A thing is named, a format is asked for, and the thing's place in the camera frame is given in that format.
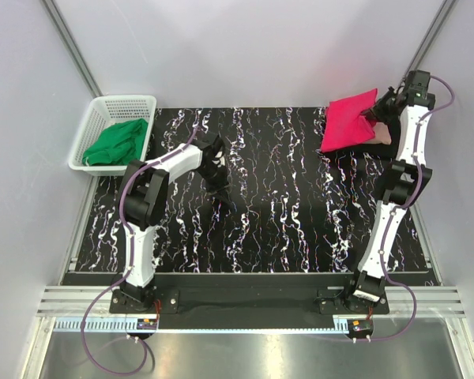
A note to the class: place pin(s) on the folded pink t-shirt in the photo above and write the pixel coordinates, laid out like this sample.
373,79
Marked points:
381,134

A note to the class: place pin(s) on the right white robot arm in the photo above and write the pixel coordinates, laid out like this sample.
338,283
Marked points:
397,188

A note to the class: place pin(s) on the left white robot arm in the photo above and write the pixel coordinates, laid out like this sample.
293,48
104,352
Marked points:
142,200

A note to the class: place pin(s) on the black marble table mat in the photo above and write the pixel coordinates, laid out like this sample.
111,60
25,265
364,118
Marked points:
291,209

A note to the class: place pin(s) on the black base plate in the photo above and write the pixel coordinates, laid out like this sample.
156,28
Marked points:
252,301

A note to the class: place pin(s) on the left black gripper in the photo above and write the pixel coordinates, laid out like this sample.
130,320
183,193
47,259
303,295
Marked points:
221,188

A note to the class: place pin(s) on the red t-shirt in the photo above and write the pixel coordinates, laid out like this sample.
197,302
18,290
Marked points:
346,125

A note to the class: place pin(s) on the green t-shirt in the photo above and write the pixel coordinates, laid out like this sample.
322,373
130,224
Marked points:
117,145

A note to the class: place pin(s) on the folded black t-shirt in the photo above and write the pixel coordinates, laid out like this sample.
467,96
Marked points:
381,151

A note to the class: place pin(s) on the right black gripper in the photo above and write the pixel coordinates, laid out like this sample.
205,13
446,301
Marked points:
377,114

